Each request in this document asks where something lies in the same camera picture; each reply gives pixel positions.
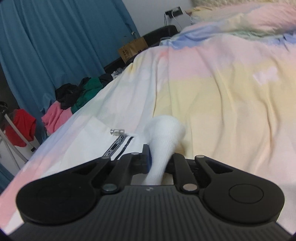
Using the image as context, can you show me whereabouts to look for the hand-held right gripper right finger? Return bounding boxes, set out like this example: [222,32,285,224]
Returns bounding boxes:
[165,153,233,193]

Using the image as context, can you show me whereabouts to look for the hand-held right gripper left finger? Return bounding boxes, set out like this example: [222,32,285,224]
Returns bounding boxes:
[73,144,152,193]

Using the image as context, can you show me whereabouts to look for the white sweatpants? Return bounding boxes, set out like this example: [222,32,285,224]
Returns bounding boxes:
[44,115,187,186]

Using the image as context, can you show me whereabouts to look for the pastel patchwork blanket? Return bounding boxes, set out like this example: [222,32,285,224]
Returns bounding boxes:
[0,2,296,235]

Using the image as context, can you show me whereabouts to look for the green garment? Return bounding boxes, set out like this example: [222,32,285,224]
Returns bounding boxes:
[71,77,104,114]

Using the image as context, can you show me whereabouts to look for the patterned white cloth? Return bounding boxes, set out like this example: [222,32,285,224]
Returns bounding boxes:
[112,68,127,79]

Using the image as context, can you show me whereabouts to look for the pink garment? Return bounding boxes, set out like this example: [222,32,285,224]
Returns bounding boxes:
[41,101,73,138]

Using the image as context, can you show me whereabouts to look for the black garment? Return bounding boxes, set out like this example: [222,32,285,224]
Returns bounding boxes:
[55,83,79,110]

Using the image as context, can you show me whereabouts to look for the brown paper bag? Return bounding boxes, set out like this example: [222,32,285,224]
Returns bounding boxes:
[118,37,149,64]

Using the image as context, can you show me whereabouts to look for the black armchair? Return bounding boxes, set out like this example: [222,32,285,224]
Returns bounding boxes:
[104,25,179,73]

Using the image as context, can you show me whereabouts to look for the red garment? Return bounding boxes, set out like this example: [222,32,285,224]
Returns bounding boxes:
[5,109,37,147]

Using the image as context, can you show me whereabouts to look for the garment steamer stand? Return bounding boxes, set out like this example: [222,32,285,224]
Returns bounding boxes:
[0,101,35,171]

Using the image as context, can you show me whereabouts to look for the blue curtain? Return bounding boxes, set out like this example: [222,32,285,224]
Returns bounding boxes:
[0,0,141,113]

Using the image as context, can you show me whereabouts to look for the wall outlet with charger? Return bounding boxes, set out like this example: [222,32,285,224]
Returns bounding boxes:
[165,6,183,17]

